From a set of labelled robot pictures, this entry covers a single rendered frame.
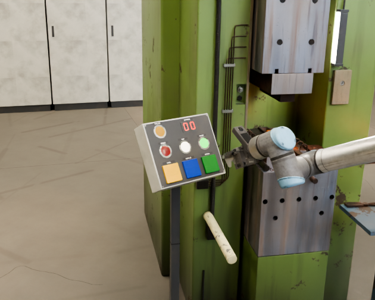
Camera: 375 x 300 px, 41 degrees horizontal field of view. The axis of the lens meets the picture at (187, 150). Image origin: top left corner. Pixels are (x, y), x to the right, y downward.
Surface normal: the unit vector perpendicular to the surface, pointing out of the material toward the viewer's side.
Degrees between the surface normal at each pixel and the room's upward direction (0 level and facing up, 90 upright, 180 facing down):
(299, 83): 90
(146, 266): 0
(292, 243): 90
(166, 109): 90
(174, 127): 60
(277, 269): 90
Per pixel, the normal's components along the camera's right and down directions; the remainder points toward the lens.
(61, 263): 0.01, -0.95
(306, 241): 0.19, 0.30
